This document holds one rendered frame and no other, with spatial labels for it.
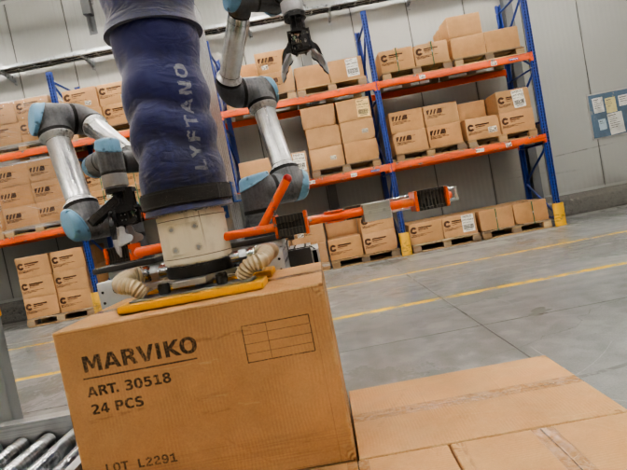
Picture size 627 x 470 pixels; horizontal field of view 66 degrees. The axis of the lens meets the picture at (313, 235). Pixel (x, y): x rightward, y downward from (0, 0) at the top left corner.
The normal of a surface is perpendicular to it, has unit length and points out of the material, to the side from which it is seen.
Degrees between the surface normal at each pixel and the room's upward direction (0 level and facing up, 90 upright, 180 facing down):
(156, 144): 74
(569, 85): 90
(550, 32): 90
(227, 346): 90
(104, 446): 90
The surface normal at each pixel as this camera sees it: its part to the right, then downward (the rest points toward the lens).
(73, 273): -0.02, 0.00
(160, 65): 0.33, -0.25
